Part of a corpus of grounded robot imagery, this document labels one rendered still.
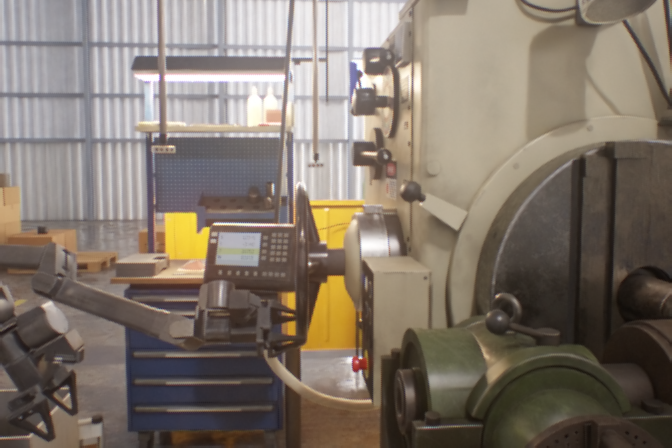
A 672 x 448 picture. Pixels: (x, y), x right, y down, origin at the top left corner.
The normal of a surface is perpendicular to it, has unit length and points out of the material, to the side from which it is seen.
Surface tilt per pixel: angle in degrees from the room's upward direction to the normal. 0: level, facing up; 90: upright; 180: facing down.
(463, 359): 36
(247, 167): 90
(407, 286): 90
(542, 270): 90
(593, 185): 90
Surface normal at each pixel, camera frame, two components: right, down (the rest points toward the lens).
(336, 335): 0.09, 0.07
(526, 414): -0.49, -0.75
